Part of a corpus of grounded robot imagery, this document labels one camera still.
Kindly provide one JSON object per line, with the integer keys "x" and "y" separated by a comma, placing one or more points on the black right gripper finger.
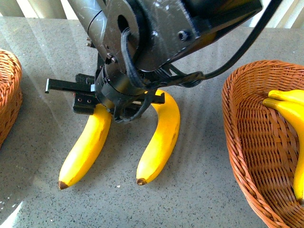
{"x": 84, "y": 103}

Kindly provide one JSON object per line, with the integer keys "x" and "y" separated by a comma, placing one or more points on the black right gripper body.
{"x": 122, "y": 107}

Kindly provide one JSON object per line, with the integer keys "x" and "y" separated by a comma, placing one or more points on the yellow banana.
{"x": 291, "y": 96}
{"x": 294, "y": 114}
{"x": 87, "y": 148}
{"x": 163, "y": 141}

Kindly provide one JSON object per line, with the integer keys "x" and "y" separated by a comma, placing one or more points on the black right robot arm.
{"x": 138, "y": 41}

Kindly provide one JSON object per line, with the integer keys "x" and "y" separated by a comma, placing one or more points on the wicker basket on left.
{"x": 10, "y": 91}

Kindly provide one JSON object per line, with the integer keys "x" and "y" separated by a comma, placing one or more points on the wicker basket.
{"x": 10, "y": 91}
{"x": 263, "y": 147}

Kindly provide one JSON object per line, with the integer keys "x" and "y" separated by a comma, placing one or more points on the wicker basket on right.
{"x": 263, "y": 147}

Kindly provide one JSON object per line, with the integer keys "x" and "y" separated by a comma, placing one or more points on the yellow banana in basket back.
{"x": 291, "y": 96}

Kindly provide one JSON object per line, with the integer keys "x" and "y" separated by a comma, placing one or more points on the yellow banana in basket front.
{"x": 294, "y": 114}

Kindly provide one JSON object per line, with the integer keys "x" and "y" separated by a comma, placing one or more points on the white pleated curtain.
{"x": 290, "y": 13}

